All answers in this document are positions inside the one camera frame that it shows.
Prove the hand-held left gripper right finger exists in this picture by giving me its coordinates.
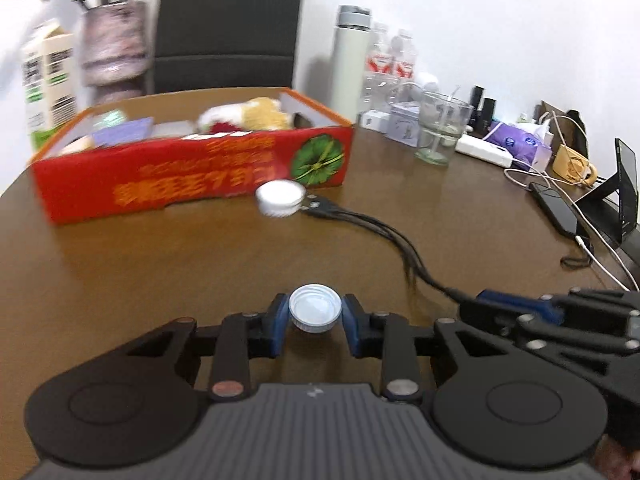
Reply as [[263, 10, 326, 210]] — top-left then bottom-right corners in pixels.
[[341, 294, 506, 403]]

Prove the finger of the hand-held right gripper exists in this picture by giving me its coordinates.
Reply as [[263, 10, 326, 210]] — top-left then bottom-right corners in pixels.
[[477, 287, 640, 326], [459, 300, 640, 391]]

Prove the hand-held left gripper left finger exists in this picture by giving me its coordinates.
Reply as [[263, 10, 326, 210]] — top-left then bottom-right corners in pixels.
[[127, 292, 291, 402]]

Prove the white bottle cap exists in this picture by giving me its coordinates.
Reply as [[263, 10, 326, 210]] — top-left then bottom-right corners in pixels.
[[288, 284, 343, 333]]

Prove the black charging cable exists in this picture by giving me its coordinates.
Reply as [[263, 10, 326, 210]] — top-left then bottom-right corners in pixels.
[[300, 194, 481, 306]]

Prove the red cardboard box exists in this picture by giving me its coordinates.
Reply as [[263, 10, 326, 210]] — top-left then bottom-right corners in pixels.
[[30, 86, 356, 225]]

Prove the wooden desktop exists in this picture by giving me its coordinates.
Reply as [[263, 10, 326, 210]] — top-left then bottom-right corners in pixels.
[[0, 125, 640, 480]]

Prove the black smartphone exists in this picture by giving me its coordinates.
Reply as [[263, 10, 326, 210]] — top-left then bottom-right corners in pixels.
[[530, 182, 593, 238]]

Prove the white jar lid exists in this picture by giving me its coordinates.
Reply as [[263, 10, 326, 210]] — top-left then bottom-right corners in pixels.
[[255, 180, 306, 218]]

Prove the yellow round pouch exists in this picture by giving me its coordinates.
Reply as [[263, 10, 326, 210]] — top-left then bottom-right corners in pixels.
[[552, 144, 598, 186]]

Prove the white power strip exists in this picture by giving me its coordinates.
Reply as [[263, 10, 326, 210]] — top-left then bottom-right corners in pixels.
[[455, 132, 515, 168]]

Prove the purple tissue pack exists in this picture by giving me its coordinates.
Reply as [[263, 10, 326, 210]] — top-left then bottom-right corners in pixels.
[[484, 121, 553, 171]]

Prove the clear drinking glass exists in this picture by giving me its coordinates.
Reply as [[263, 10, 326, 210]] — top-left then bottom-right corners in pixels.
[[414, 91, 474, 165]]

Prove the black lipstick tube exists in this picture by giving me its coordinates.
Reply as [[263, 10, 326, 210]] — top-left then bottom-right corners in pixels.
[[480, 97, 497, 136], [469, 85, 485, 131]]

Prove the white printed box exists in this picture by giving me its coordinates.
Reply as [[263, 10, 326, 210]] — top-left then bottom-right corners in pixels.
[[387, 101, 426, 148]]

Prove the yellow plush toy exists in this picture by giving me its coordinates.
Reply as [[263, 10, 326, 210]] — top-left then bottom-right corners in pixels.
[[242, 97, 293, 131]]

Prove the white round plush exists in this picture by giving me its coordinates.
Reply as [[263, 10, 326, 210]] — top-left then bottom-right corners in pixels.
[[197, 102, 251, 133]]

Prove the white round gadget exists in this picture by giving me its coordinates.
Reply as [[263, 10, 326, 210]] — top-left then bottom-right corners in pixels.
[[412, 72, 441, 96]]

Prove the clear water bottle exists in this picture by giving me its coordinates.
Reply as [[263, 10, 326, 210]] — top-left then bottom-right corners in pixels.
[[361, 22, 396, 113], [390, 29, 418, 101]]

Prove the white thermos bottle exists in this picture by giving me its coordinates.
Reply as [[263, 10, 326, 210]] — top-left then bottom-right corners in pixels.
[[331, 5, 372, 123]]

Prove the black paper bag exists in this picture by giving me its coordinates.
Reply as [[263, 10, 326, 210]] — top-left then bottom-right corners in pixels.
[[150, 0, 307, 96]]

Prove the green white milk carton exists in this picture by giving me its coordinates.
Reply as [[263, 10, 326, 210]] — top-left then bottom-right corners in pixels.
[[20, 19, 81, 153]]

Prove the white charging cable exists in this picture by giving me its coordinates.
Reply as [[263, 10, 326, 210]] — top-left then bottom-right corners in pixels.
[[505, 110, 640, 291]]

